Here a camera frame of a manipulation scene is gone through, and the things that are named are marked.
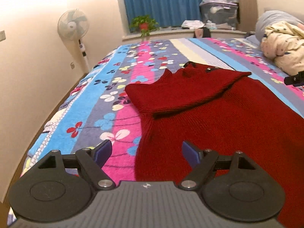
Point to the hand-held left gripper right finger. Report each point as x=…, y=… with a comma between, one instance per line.
x=190, y=152

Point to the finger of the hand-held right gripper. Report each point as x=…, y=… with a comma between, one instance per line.
x=294, y=78

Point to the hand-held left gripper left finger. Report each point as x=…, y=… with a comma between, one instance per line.
x=104, y=150

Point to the red knitted sweater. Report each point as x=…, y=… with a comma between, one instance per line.
x=213, y=114

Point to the white clothes pile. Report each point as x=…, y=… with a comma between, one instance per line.
x=192, y=24

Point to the cream star-print quilt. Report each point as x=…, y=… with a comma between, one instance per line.
x=285, y=45

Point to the floral striped blanket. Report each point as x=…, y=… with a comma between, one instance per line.
x=83, y=99

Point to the pale blue pillow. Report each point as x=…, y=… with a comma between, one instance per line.
x=253, y=40

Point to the grey pillow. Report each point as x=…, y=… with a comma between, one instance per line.
x=270, y=20

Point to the large clear storage box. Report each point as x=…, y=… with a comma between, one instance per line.
x=218, y=14

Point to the pink and black garment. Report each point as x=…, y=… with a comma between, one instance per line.
x=199, y=32

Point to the window sill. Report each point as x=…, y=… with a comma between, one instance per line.
x=166, y=33

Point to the white standing fan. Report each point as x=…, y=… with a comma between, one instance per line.
x=72, y=25

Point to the potted green plant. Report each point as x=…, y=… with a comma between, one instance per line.
x=143, y=26

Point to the blue curtain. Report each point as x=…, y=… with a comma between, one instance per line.
x=166, y=0

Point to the wall socket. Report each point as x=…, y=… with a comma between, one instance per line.
x=72, y=65

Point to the wall switch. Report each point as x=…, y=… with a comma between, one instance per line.
x=2, y=35

